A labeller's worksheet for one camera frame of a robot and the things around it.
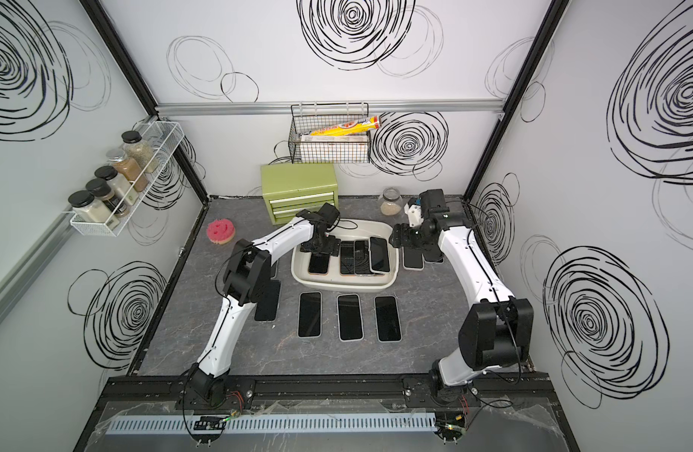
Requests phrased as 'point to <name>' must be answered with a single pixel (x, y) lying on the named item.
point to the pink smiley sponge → (220, 231)
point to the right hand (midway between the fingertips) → (401, 240)
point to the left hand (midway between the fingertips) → (325, 250)
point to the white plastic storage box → (350, 230)
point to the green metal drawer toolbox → (292, 188)
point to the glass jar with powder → (390, 201)
